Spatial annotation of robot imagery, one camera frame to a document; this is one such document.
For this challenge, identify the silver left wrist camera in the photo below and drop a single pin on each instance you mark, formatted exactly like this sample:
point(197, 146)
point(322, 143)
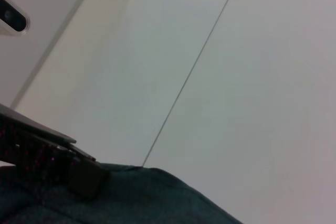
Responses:
point(13, 16)

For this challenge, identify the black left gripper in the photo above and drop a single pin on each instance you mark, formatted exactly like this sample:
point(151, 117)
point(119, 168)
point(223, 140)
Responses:
point(26, 140)

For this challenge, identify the dark blue insulated lunch bag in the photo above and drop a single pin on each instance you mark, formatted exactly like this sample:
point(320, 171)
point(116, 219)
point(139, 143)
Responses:
point(131, 197)

